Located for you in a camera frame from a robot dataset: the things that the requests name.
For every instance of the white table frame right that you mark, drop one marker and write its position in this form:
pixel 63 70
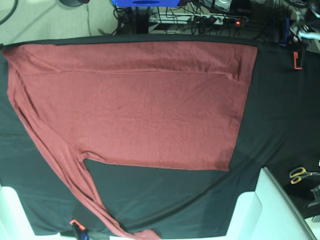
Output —
pixel 267 213

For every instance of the blue clamp at right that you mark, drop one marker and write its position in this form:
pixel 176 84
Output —
pixel 284 32

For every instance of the black stand post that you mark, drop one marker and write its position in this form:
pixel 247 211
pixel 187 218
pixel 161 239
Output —
pixel 142 15

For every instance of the yellow-handled scissors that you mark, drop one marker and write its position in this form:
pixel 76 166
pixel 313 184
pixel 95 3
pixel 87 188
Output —
pixel 300 173

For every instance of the red long-sleeve shirt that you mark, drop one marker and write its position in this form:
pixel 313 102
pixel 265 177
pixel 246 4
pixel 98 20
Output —
pixel 171 105

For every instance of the black table cloth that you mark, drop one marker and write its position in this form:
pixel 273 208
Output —
pixel 279 129

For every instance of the blue clamp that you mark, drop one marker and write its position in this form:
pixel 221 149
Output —
pixel 80 232
pixel 284 32

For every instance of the blue plastic box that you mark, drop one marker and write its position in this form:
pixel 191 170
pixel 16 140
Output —
pixel 145 3

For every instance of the blue clamp at bottom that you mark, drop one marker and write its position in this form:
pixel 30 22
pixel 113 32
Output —
pixel 80 232

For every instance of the white power strip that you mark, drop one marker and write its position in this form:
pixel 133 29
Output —
pixel 189 18

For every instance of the red and black clamp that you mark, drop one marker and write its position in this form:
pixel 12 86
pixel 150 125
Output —
pixel 298 59

